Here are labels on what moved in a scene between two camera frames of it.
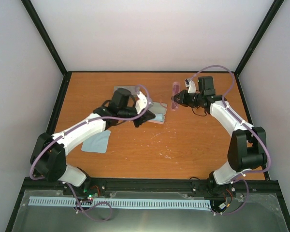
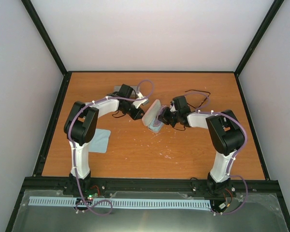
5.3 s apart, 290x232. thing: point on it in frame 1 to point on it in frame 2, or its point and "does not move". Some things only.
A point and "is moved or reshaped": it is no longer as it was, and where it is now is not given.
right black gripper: [182, 95] to [163, 117]
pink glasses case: [159, 109] is moved or reshaped
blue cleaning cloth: [159, 117] is moved or reshaped
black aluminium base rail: [100, 184] does not move
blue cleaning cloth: [97, 143] does not move
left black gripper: [148, 115] to [137, 116]
